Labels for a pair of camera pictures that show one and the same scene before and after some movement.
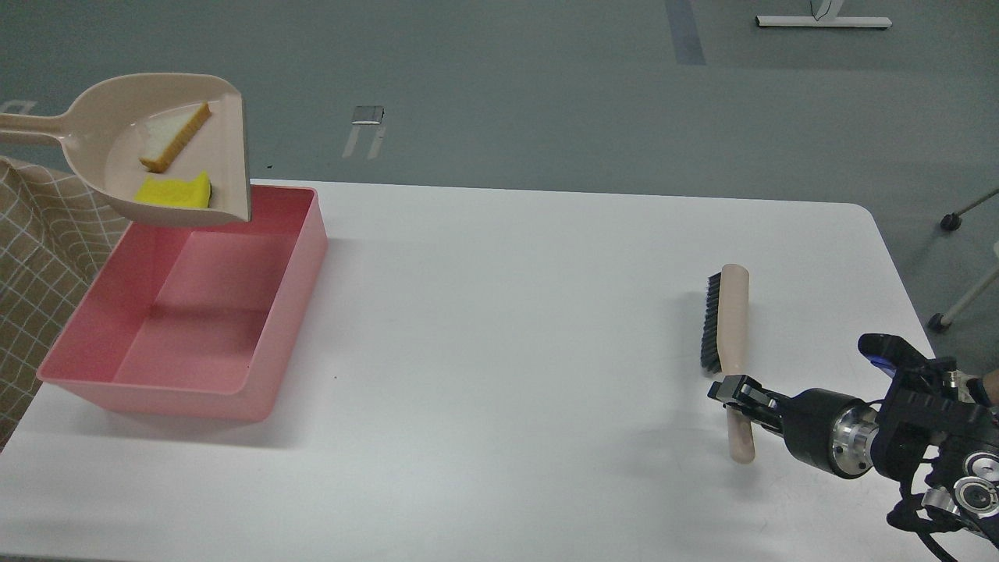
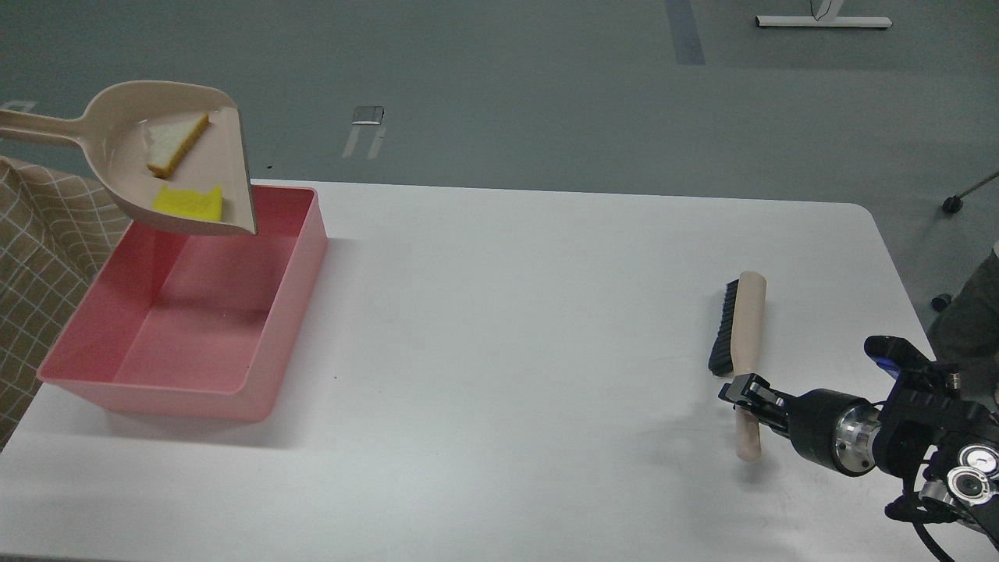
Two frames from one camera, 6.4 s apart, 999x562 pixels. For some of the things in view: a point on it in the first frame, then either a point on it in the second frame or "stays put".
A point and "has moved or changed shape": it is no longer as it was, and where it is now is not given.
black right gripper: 833,430 stays put
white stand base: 823,21 stays put
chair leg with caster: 952,221 -> 954,203
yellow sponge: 196,192 -> 195,204
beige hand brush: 725,346 has moved or changed shape
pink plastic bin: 197,321 stays put
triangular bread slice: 168,133 has moved or changed shape
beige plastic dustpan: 165,147 has moved or changed shape
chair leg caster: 940,322 -> 940,301
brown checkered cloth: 56,231 stays put
